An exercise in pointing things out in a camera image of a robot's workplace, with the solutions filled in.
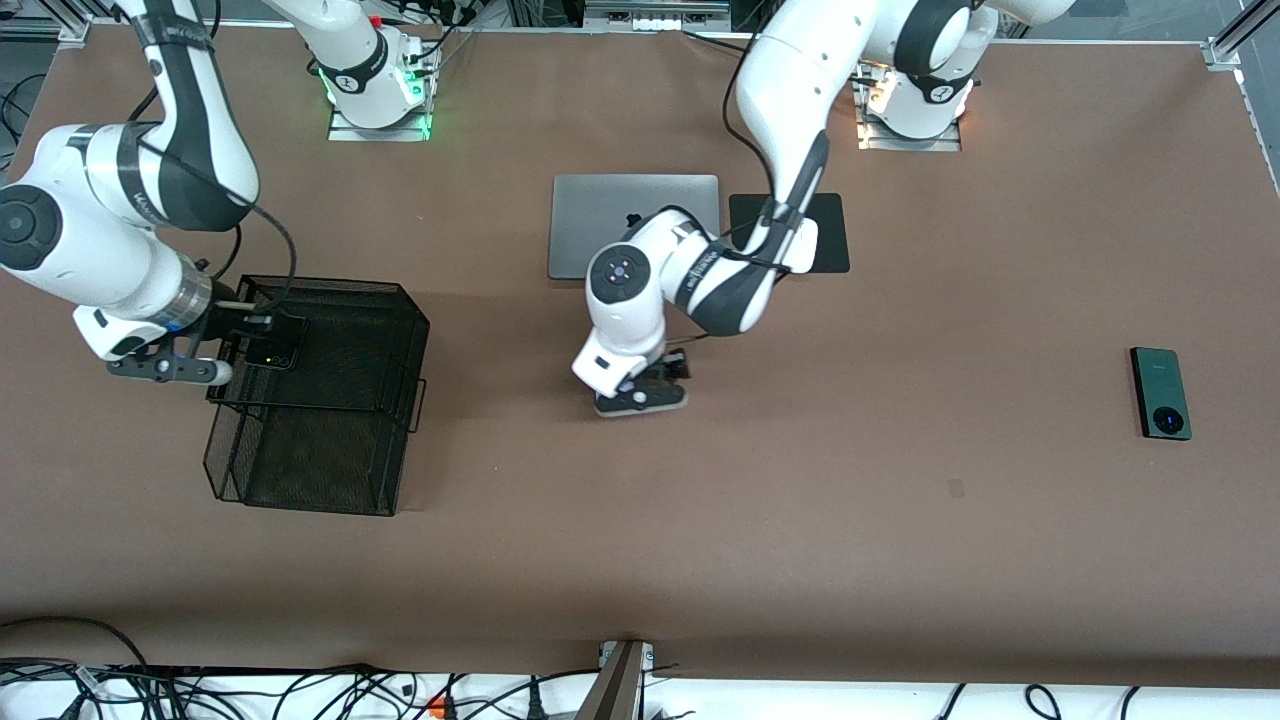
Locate black flip phone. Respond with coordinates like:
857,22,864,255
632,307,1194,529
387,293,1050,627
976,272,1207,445
244,314,308,372

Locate dark green smartphone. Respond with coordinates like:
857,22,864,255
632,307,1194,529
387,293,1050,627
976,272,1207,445
1130,346,1193,442

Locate black mesh two-tier tray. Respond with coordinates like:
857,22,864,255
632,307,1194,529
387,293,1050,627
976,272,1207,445
203,274,431,518

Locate grey closed laptop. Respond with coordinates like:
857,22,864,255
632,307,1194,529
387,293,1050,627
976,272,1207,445
548,174,720,281

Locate black mouse pad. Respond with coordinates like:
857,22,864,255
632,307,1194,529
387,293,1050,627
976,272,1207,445
729,193,851,275

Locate aluminium corner profile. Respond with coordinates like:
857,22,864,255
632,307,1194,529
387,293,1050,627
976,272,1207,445
1203,0,1280,71

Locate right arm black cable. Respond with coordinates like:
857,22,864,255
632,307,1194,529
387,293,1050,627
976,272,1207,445
125,0,299,323

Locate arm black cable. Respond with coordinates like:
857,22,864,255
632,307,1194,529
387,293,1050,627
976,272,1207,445
125,0,299,323
722,60,831,346

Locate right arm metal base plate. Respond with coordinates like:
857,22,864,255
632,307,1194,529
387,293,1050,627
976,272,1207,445
328,100,432,142

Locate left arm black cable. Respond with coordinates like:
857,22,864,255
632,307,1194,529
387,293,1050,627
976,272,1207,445
722,60,831,346

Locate aluminium post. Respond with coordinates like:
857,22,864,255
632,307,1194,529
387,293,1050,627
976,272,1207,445
575,640,656,720

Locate thin black table cable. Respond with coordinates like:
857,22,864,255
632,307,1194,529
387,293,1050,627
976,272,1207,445
683,30,763,57

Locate thick black floor cable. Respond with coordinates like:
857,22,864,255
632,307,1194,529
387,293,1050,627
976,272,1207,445
0,615,151,671

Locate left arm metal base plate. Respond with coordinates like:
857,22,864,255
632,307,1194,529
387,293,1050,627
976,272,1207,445
858,112,963,153

